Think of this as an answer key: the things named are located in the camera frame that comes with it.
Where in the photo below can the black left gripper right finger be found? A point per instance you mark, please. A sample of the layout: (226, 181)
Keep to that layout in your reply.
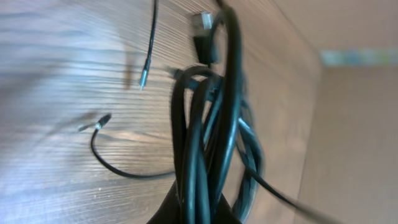
(224, 213)

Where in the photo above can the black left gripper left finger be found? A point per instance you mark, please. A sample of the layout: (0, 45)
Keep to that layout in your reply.
(169, 210)

